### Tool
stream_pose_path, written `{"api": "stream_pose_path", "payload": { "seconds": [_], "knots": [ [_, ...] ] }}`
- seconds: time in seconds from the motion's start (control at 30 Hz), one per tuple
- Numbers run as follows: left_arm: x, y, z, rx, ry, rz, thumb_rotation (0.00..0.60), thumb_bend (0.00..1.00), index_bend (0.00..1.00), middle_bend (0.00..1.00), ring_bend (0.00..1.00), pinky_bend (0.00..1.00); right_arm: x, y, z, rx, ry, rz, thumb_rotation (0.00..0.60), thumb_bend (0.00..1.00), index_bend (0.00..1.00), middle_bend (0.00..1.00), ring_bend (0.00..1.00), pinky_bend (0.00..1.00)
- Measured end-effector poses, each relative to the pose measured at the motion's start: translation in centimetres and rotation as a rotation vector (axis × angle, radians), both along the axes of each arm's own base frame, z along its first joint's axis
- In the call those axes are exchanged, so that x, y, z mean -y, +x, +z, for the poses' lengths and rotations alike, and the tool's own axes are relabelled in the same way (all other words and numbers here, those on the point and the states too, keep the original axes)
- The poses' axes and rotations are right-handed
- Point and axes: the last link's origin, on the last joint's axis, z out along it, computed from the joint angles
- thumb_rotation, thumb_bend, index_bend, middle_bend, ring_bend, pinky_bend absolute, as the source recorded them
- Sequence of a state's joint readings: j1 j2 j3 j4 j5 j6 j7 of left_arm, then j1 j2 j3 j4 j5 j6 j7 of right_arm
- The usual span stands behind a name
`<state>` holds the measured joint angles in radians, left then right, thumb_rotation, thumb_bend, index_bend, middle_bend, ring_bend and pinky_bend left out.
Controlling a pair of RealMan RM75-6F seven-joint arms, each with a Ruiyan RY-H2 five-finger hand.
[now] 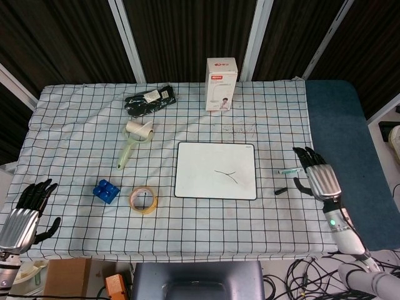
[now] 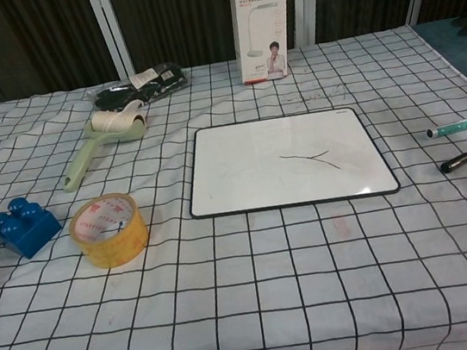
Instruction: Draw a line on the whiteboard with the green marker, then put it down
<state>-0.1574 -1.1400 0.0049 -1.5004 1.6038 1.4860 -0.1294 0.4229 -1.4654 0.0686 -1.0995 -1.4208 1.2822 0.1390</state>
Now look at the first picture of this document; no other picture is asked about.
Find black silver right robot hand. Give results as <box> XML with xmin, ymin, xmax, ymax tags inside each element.
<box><xmin>292</xmin><ymin>146</ymin><xmax>342</xmax><ymax>203</ymax></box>

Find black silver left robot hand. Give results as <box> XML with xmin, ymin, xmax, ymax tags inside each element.
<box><xmin>0</xmin><ymin>179</ymin><xmax>62</xmax><ymax>254</ymax></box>

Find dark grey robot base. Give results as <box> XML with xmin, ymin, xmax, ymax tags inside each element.
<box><xmin>130</xmin><ymin>259</ymin><xmax>266</xmax><ymax>300</ymax></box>

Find white drawing board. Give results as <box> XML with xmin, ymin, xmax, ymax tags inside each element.
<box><xmin>174</xmin><ymin>141</ymin><xmax>258</xmax><ymax>201</ymax></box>

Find beige plastic container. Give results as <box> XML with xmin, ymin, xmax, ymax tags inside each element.
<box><xmin>15</xmin><ymin>259</ymin><xmax>49</xmax><ymax>285</ymax></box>

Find dark blue table mat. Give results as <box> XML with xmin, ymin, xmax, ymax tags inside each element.
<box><xmin>304</xmin><ymin>79</ymin><xmax>400</xmax><ymax>251</ymax></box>

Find brown cardboard box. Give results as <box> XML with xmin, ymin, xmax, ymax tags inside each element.
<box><xmin>43</xmin><ymin>258</ymin><xmax>92</xmax><ymax>298</ymax></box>

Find white shoe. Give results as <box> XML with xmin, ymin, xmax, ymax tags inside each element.
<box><xmin>386</xmin><ymin>125</ymin><xmax>400</xmax><ymax>153</ymax></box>

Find blue toy building block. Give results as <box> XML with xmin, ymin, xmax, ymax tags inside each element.
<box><xmin>92</xmin><ymin>179</ymin><xmax>121</xmax><ymax>204</ymax></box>

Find white black checked tablecloth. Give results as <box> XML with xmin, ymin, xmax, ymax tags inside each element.
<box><xmin>0</xmin><ymin>80</ymin><xmax>338</xmax><ymax>263</ymax></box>

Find orange box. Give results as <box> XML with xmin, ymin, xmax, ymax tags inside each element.
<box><xmin>104</xmin><ymin>274</ymin><xmax>129</xmax><ymax>300</ymax></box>

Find yellow packing tape roll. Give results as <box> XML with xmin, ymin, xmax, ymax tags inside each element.
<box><xmin>129</xmin><ymin>186</ymin><xmax>159</xmax><ymax>216</ymax></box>

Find white desk lamp carton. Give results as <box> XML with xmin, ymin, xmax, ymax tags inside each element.
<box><xmin>205</xmin><ymin>57</ymin><xmax>238</xmax><ymax>112</ymax></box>

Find pale green lint roller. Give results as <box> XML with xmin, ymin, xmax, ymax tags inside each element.
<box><xmin>116</xmin><ymin>120</ymin><xmax>155</xmax><ymax>171</ymax></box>

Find black gloves in plastic bag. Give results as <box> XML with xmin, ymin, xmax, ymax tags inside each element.
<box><xmin>124</xmin><ymin>86</ymin><xmax>178</xmax><ymax>118</ymax></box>

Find black floor cables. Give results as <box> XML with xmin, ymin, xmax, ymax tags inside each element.
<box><xmin>264</xmin><ymin>251</ymin><xmax>400</xmax><ymax>300</ymax></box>

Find white partition frame post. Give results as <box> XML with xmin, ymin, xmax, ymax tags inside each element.
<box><xmin>108</xmin><ymin>0</ymin><xmax>147</xmax><ymax>84</ymax></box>
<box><xmin>301</xmin><ymin>0</ymin><xmax>356</xmax><ymax>81</ymax></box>
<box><xmin>0</xmin><ymin>64</ymin><xmax>39</xmax><ymax>112</ymax></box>
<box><xmin>240</xmin><ymin>0</ymin><xmax>273</xmax><ymax>83</ymax></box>

